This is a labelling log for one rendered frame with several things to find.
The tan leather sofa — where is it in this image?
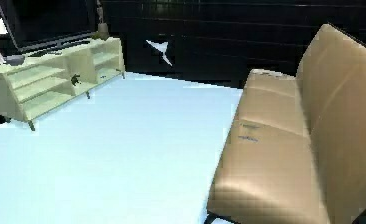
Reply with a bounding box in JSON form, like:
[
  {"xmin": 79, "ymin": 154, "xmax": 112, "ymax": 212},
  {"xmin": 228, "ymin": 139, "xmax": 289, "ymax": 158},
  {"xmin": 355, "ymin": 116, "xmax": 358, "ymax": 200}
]
[{"xmin": 204, "ymin": 23, "xmax": 366, "ymax": 224}]

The black television set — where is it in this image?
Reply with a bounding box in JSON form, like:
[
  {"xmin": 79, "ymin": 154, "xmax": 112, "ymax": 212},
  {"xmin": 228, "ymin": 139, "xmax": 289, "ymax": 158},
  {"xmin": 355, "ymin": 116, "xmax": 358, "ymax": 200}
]
[{"xmin": 0, "ymin": 0, "xmax": 99, "ymax": 54}]

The pale green television stand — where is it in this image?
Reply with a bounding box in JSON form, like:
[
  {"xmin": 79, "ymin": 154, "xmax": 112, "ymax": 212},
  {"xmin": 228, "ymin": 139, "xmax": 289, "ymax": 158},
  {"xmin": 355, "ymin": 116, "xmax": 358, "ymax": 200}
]
[{"xmin": 0, "ymin": 36, "xmax": 126, "ymax": 132}]

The tan vase with twigs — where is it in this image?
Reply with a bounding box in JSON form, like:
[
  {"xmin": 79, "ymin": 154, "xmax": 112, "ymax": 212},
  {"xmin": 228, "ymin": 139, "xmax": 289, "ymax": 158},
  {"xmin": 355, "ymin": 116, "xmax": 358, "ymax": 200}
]
[{"xmin": 91, "ymin": 0, "xmax": 111, "ymax": 42}]

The grey bowl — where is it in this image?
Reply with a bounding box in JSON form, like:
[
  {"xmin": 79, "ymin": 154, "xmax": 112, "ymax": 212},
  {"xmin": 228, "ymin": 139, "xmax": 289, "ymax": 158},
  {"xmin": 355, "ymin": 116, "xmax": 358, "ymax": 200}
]
[{"xmin": 3, "ymin": 54, "xmax": 26, "ymax": 67}]

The small dark figurine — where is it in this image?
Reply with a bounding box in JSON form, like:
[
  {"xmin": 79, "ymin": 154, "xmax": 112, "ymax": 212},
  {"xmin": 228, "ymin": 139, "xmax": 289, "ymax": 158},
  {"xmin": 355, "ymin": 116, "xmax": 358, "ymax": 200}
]
[{"xmin": 70, "ymin": 73, "xmax": 82, "ymax": 87}]

